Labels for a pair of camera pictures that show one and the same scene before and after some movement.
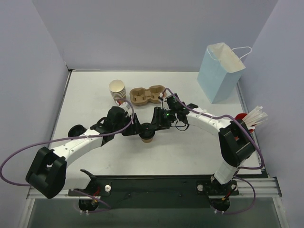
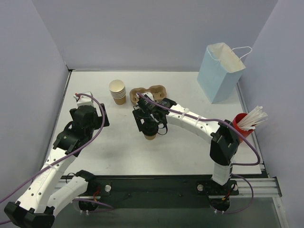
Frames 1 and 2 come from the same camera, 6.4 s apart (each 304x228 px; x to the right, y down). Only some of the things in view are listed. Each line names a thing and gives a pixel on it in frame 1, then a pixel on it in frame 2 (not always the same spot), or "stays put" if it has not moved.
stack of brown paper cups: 118,89 stays put
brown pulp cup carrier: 140,96 stays put
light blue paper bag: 220,70 stays put
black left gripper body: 134,124 to 102,115
